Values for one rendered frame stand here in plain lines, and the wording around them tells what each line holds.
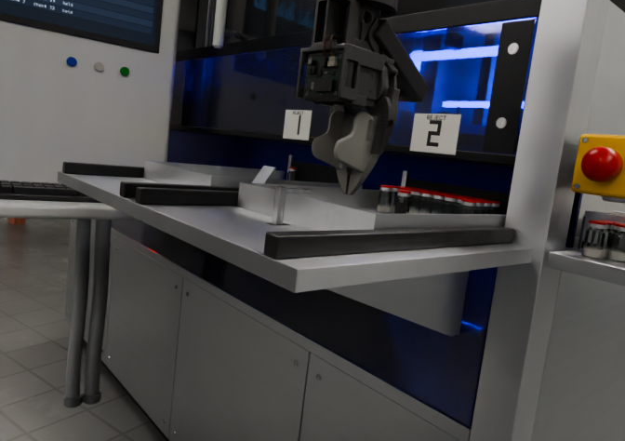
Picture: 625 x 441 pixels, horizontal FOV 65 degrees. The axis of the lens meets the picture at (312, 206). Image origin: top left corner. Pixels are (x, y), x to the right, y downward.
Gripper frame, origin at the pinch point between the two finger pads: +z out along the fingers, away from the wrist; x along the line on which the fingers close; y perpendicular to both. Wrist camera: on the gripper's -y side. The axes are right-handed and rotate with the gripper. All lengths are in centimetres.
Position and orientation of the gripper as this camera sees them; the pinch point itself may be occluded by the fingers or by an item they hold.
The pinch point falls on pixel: (353, 183)
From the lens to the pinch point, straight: 56.8
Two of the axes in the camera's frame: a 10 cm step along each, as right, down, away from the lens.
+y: -7.5, -0.2, -6.6
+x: 6.5, 1.6, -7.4
